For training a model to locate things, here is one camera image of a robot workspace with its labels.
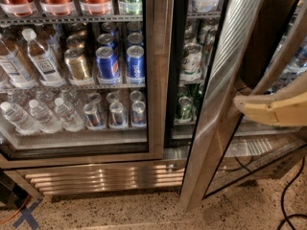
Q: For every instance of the white 7up can far left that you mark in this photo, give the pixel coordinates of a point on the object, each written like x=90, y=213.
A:
x=191, y=62

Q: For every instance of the tea bottle white cap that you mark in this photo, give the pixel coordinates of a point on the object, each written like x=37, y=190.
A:
x=44, y=59

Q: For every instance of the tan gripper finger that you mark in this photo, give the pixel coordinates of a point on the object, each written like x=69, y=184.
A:
x=285, y=108

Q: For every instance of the small energy can left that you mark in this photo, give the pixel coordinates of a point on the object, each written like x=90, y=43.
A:
x=94, y=118

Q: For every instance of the blue pepsi can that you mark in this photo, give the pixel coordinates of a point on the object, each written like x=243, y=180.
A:
x=108, y=66
x=135, y=64

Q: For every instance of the water bottle right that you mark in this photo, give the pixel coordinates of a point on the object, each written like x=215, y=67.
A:
x=72, y=120

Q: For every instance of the tea bottle far left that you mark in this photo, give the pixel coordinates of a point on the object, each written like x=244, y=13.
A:
x=16, y=64

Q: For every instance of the steel fridge bottom grille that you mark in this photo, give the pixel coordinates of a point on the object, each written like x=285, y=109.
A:
x=96, y=178

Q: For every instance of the blue pepsi can front right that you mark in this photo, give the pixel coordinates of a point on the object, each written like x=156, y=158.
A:
x=135, y=64

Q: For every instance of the gold soda can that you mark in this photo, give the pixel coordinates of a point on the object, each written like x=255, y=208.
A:
x=80, y=73

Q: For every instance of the water bottle left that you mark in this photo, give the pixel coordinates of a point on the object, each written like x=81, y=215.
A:
x=21, y=119

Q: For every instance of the small energy can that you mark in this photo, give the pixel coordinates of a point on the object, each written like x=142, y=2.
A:
x=139, y=113
x=94, y=118
x=117, y=114

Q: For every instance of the blue pepsi can front left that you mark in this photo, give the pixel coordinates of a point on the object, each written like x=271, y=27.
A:
x=108, y=66

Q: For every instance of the water bottle middle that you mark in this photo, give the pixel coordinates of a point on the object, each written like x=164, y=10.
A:
x=47, y=120

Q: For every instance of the small energy can right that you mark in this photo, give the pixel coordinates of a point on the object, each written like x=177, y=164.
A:
x=139, y=113

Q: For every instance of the small energy can middle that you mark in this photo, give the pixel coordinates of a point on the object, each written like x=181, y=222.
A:
x=117, y=114

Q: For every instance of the fridge glass door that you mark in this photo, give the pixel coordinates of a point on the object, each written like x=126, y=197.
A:
x=223, y=155
x=151, y=30

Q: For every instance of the water bottle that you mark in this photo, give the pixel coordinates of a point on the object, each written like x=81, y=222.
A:
x=72, y=120
x=21, y=119
x=47, y=120

